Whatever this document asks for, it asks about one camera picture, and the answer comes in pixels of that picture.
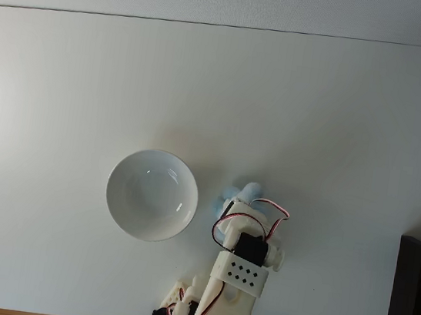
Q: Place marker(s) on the skyblue plush doll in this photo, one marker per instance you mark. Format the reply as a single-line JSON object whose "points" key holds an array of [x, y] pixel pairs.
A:
{"points": [[248, 191]]}

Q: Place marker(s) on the white ceramic bowl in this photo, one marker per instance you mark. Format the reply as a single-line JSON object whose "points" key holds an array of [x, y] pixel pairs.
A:
{"points": [[151, 196]]}

